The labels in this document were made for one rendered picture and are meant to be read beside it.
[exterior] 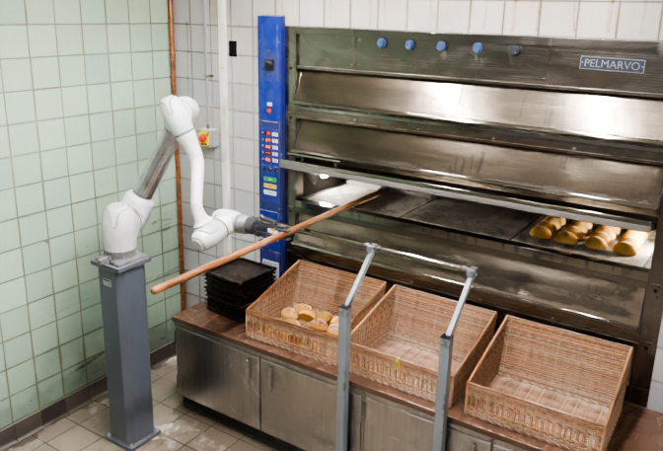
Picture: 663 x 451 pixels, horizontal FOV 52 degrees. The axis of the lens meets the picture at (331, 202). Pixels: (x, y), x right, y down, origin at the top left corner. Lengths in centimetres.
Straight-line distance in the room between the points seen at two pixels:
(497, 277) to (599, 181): 65
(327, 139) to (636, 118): 149
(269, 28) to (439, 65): 96
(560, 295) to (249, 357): 153
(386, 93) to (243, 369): 156
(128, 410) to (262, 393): 68
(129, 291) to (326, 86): 140
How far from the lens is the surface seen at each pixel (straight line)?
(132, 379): 365
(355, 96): 341
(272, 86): 368
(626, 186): 301
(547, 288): 322
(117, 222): 336
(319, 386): 332
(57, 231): 383
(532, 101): 307
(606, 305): 317
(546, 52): 304
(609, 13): 296
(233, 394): 372
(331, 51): 350
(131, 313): 351
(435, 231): 334
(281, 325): 338
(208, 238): 317
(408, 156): 331
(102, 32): 388
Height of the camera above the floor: 220
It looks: 16 degrees down
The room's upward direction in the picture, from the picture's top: 1 degrees clockwise
